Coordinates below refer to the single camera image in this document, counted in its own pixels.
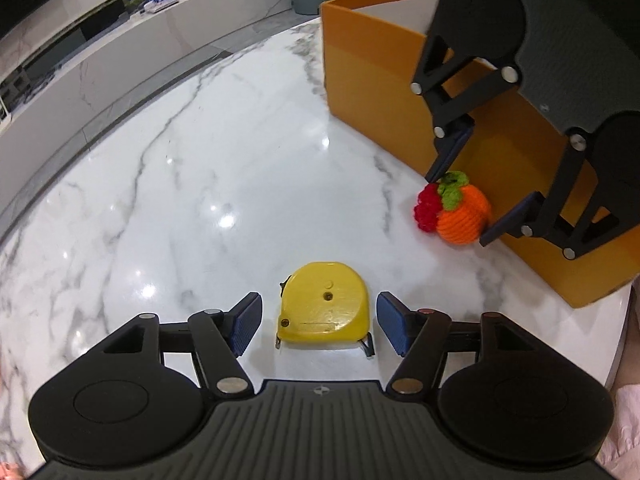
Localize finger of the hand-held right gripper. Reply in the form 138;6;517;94
410;35;521;184
479;132;633;261

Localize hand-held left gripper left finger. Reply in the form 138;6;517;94
102;291;264;401

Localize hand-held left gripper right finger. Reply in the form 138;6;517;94
375;290;538;402

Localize crochet orange with berries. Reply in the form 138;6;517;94
413;170;493;246

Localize yellow tape measure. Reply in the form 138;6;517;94
274;261;376;358

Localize orange storage box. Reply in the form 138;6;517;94
320;0;633;309

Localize person's pink clothing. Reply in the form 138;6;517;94
595;280;640;480

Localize white tv cabinet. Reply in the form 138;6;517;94
0;0;293;221

